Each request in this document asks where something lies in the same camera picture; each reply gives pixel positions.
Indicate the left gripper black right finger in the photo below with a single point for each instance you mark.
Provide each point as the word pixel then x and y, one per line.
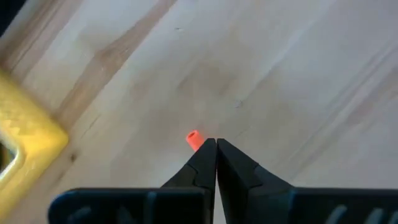
pixel 245 193

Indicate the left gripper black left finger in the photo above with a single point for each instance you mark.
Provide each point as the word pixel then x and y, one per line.
pixel 199 186

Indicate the orange eraser cap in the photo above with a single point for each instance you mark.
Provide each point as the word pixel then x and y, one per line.
pixel 193 139

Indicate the yellow plastic mesh bin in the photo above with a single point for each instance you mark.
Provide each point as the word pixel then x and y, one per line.
pixel 31 130

